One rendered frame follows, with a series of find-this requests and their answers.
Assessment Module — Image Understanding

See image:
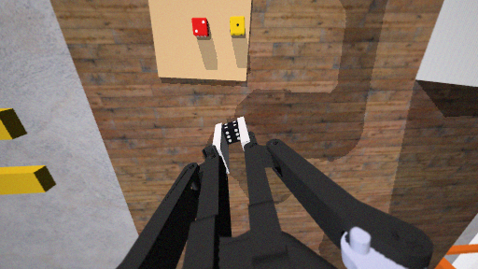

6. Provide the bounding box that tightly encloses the tan flat mat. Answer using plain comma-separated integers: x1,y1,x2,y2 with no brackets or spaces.
148,0,251,81

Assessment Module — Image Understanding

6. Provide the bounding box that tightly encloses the black die with white pips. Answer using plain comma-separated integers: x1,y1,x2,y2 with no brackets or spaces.
222,120,241,145

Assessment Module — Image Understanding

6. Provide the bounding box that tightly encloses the yellow die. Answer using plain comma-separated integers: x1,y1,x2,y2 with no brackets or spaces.
230,16,245,35

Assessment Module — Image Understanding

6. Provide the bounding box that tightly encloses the red die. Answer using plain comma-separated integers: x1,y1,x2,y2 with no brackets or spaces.
191,18,209,36

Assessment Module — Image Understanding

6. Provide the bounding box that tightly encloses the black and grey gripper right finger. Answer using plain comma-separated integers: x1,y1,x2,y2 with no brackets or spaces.
237,117,433,269

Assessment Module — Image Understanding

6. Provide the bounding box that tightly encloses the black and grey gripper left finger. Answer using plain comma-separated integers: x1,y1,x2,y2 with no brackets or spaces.
116,123,232,269

